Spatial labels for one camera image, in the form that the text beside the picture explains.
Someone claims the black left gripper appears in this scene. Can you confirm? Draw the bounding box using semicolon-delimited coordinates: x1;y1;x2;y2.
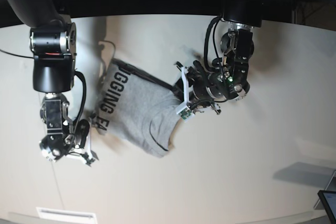
173;60;226;115

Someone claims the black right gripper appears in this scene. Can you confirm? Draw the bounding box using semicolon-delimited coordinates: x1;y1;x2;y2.
63;119;90;156

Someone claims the grey T-shirt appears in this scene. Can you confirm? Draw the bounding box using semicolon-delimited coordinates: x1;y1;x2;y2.
93;59;181;157

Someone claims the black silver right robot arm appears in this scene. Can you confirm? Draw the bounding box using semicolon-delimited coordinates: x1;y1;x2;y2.
7;0;95;165

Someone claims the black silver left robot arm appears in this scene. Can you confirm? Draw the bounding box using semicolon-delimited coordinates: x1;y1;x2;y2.
174;0;263;121

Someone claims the grey tablet stand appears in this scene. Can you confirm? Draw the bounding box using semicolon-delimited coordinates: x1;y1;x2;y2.
313;170;335;210

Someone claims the black tablet screen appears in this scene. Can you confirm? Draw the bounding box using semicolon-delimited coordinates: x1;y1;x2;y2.
324;194;335;224

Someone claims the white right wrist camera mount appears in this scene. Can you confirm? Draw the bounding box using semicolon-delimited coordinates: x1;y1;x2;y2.
65;113;99;167

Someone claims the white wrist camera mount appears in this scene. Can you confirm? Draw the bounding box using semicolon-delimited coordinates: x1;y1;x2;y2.
175;61;195;122
65;113;99;167

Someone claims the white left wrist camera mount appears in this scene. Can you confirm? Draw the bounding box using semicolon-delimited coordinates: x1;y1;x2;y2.
175;61;195;122

